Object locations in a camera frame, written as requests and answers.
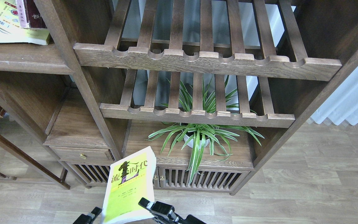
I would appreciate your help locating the wooden drawer brass knob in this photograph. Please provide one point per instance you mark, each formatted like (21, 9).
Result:
(73, 154)

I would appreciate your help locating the dark wooden side furniture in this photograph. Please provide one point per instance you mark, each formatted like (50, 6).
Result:
(11, 149)

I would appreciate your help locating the green blue illustrated book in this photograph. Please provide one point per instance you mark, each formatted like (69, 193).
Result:
(10, 30)

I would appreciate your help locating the slatted cabinet door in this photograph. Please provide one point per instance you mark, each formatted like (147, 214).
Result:
(204, 179)
(92, 175)

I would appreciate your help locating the white curtain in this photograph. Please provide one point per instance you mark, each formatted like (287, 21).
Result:
(342, 105)

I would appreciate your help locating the white plant pot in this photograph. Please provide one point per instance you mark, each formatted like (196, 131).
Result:
(190, 142)

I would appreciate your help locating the dark wooden bookshelf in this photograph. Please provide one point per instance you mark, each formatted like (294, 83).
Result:
(108, 79)

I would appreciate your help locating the left slatted cabinet door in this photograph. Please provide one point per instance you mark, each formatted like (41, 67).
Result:
(92, 175)

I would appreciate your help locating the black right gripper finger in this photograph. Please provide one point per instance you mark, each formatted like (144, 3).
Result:
(89, 218)

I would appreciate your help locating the green spider plant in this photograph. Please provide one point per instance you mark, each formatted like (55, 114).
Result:
(218, 134)

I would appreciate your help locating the right slatted cabinet door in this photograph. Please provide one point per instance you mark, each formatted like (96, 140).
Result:
(204, 179)

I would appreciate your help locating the yellow white book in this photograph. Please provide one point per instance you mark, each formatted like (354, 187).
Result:
(129, 180)

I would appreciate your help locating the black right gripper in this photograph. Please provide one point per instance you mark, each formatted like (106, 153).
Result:
(165, 214)

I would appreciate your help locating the maroon thick book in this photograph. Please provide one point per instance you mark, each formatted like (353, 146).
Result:
(29, 16)

